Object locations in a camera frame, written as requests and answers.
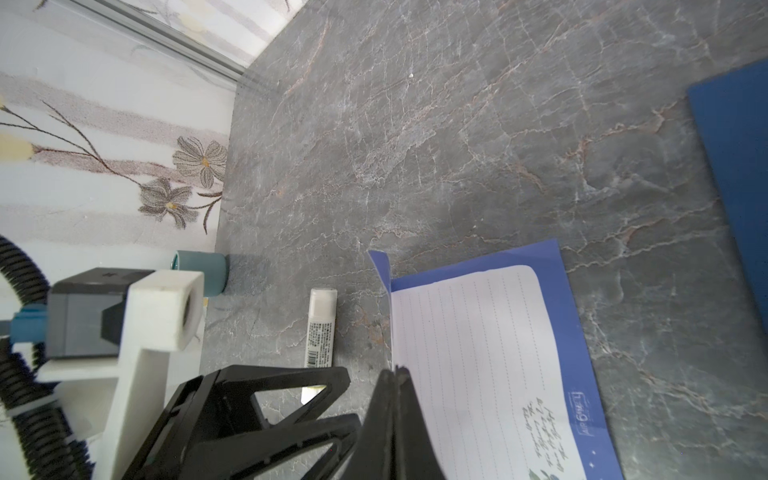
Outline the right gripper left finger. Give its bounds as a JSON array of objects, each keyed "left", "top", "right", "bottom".
[{"left": 341, "top": 370, "right": 397, "bottom": 480}]

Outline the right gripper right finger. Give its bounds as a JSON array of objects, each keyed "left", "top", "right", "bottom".
[{"left": 394, "top": 367, "right": 445, "bottom": 480}]

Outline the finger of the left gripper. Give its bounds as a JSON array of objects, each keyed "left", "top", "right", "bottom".
[
  {"left": 123, "top": 365, "right": 350, "bottom": 479},
  {"left": 179, "top": 414, "right": 361, "bottom": 479}
]

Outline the white letter paper blue border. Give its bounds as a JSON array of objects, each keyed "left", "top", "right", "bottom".
[{"left": 370, "top": 239, "right": 623, "bottom": 479}]

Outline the dark blue envelope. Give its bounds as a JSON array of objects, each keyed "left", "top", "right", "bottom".
[{"left": 687, "top": 60, "right": 767, "bottom": 326}]

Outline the white glue stick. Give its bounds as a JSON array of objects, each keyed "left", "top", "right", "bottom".
[{"left": 305, "top": 288, "right": 338, "bottom": 368}]

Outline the teal ceramic cup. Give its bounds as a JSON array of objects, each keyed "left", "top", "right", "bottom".
[{"left": 171, "top": 250, "right": 229, "bottom": 297}]

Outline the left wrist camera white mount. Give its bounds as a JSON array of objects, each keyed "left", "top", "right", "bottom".
[{"left": 1, "top": 268, "right": 204, "bottom": 479}]

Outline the black corrugated cable conduit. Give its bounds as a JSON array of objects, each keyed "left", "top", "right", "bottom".
[{"left": 0, "top": 235, "right": 94, "bottom": 480}]

